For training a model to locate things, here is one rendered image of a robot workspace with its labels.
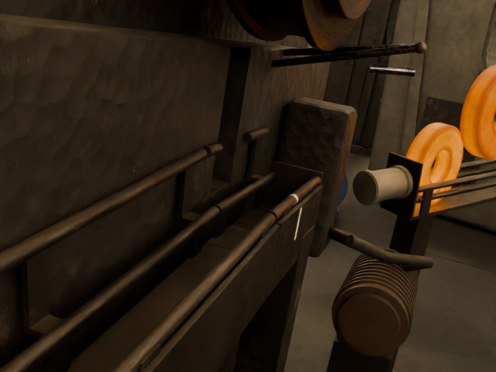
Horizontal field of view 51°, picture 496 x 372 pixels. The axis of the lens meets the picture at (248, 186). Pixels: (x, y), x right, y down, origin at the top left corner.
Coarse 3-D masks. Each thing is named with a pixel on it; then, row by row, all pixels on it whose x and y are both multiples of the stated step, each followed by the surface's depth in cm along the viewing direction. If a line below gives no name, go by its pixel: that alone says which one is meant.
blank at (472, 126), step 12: (492, 72) 82; (480, 84) 82; (492, 84) 81; (468, 96) 83; (480, 96) 81; (492, 96) 82; (468, 108) 83; (480, 108) 81; (492, 108) 83; (468, 120) 83; (480, 120) 82; (492, 120) 84; (468, 132) 84; (480, 132) 83; (492, 132) 85; (468, 144) 85; (480, 144) 84; (492, 144) 86; (480, 156) 87; (492, 156) 87
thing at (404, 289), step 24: (360, 264) 95; (384, 264) 92; (360, 288) 85; (384, 288) 84; (408, 288) 90; (336, 312) 87; (360, 312) 84; (384, 312) 83; (408, 312) 84; (336, 336) 92; (360, 336) 85; (384, 336) 84; (336, 360) 91; (360, 360) 89; (384, 360) 88
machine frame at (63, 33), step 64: (0, 0) 34; (64, 0) 39; (128, 0) 47; (192, 0) 57; (0, 64) 28; (64, 64) 33; (128, 64) 40; (192, 64) 49; (256, 64) 65; (320, 64) 96; (0, 128) 30; (64, 128) 35; (128, 128) 42; (192, 128) 52; (256, 128) 71; (0, 192) 31; (64, 192) 36; (192, 192) 56; (64, 256) 38; (128, 256) 47; (0, 320) 33
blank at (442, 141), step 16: (432, 128) 93; (448, 128) 94; (416, 144) 93; (432, 144) 92; (448, 144) 96; (416, 160) 92; (432, 160) 94; (448, 160) 99; (432, 176) 100; (448, 176) 99
